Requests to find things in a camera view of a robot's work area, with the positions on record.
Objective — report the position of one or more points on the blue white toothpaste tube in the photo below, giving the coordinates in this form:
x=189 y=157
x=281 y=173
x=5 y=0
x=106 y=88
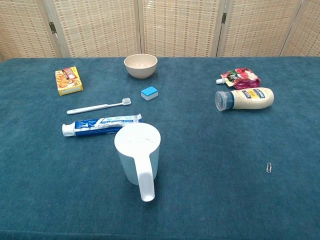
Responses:
x=87 y=127

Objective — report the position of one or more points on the white toothbrush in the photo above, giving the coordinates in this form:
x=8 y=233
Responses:
x=87 y=108

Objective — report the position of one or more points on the blue white block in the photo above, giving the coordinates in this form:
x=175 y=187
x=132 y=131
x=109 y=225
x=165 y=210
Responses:
x=149 y=93

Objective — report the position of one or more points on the beige bowl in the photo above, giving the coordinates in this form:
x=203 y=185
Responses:
x=141 y=71

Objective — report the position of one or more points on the teal table cloth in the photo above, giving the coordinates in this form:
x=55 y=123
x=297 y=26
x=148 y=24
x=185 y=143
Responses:
x=225 y=150

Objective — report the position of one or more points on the red spout pouch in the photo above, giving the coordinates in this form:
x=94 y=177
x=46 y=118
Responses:
x=242 y=78

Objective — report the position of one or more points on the mayonnaise squeeze bottle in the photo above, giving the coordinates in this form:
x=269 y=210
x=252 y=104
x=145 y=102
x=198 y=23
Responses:
x=252 y=100

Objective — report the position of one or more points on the woven folding screen panel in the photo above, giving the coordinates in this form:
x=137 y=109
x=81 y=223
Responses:
x=257 y=27
x=100 y=27
x=20 y=30
x=310 y=32
x=180 y=27

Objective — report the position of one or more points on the yellow snack box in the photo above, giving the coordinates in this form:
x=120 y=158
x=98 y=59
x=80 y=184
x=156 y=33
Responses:
x=68 y=81

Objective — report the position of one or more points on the metal paper clip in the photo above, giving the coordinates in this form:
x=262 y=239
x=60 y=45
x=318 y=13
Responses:
x=268 y=171

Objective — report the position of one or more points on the metal screen hinge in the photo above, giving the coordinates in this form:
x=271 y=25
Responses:
x=224 y=18
x=52 y=27

